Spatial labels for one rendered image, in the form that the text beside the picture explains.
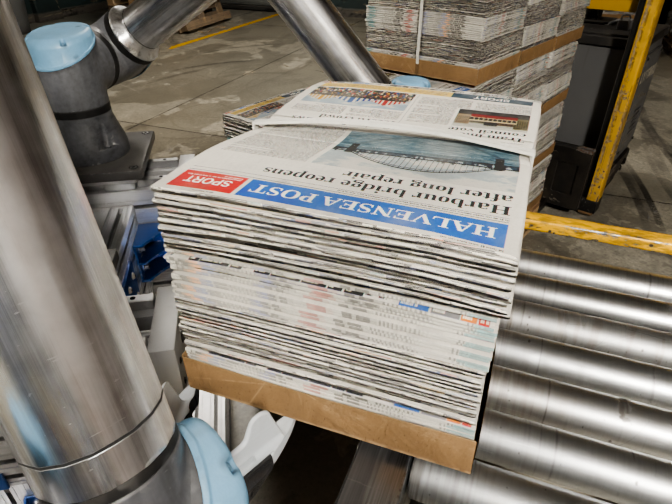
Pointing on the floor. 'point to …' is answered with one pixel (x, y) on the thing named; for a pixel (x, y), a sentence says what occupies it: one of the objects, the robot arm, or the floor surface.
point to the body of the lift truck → (603, 86)
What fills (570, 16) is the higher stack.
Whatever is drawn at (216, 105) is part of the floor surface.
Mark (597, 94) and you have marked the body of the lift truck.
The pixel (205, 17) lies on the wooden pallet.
